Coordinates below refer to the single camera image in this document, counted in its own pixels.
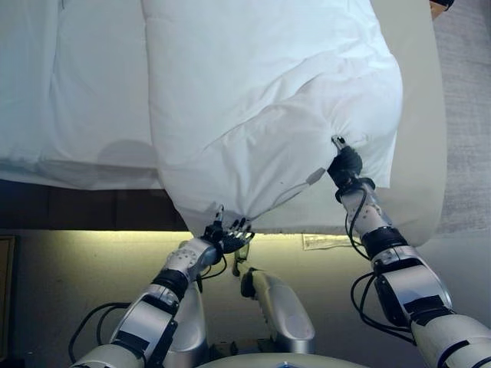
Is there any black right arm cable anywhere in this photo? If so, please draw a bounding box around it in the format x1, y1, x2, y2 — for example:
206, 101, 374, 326
344, 182, 417, 344

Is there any wooden nightstand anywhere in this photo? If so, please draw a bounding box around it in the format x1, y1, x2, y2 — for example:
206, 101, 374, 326
0, 235, 17, 335

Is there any white duvet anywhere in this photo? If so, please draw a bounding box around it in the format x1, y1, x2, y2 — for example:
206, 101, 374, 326
140, 0, 404, 235

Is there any light grey rug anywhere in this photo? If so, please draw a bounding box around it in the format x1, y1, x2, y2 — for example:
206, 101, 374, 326
428, 0, 491, 239

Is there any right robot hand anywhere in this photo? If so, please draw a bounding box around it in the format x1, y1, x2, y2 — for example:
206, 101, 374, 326
325, 134, 364, 189

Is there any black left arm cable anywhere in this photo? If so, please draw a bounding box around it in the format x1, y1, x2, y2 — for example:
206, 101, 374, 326
68, 301, 133, 363

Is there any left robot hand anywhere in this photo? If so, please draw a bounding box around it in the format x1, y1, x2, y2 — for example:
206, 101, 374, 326
203, 205, 256, 254

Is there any silver robot torso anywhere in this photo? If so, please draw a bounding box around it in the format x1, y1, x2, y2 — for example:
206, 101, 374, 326
203, 351, 346, 368

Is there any white fabric strap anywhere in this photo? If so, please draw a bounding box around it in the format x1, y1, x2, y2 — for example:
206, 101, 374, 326
275, 169, 324, 209

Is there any brown upholstered bed frame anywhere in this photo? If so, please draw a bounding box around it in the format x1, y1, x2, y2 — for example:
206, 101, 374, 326
0, 178, 189, 232

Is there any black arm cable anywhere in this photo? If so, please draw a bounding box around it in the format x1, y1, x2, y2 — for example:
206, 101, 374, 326
68, 301, 133, 363
344, 182, 417, 344

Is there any white fitted mattress sheet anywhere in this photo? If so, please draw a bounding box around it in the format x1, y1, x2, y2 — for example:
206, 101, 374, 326
0, 0, 164, 192

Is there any left silver robot leg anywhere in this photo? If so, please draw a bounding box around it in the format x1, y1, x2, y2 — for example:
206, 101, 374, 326
168, 281, 211, 358

